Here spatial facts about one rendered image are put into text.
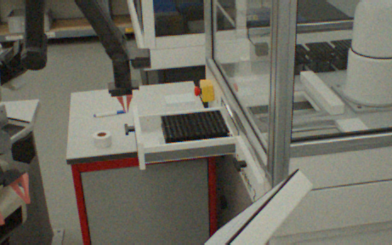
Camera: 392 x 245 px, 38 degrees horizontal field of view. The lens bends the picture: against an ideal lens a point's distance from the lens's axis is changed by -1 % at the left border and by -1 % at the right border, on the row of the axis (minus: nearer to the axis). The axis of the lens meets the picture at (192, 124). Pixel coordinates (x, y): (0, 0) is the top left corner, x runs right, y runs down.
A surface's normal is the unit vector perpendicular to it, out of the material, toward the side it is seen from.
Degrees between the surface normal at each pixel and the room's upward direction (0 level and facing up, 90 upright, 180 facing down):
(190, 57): 90
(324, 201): 90
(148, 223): 90
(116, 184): 90
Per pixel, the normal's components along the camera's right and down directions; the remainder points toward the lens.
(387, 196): 0.16, 0.44
